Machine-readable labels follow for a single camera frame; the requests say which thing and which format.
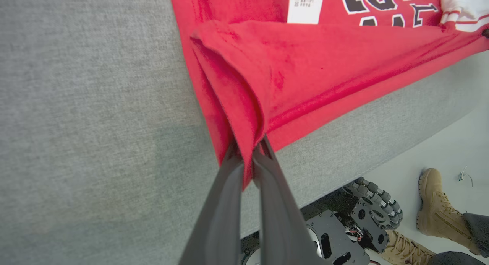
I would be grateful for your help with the black mecanum wheel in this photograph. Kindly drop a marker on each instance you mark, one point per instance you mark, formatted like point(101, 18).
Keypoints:
point(376, 211)

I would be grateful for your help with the grey fabric sofa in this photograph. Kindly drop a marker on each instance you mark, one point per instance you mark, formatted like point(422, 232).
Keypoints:
point(95, 123)

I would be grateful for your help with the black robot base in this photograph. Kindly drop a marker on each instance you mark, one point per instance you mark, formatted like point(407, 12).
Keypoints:
point(332, 234)

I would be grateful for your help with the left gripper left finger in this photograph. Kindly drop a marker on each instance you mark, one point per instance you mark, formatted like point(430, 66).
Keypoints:
point(219, 226)

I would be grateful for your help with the red white-sleeved T-shirt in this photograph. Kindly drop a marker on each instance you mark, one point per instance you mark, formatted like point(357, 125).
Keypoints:
point(305, 73)

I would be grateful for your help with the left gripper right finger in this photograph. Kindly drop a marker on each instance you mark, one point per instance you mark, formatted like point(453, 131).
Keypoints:
point(279, 226)

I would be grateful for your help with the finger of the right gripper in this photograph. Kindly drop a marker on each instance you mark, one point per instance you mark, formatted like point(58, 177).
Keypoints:
point(486, 33)

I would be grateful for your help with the tan lace-up boot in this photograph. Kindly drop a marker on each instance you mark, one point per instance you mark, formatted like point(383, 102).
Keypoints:
point(435, 211)
point(405, 251)

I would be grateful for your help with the dark grey trouser leg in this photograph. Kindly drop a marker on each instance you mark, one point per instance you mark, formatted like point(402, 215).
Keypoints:
point(454, 259)
point(477, 230)

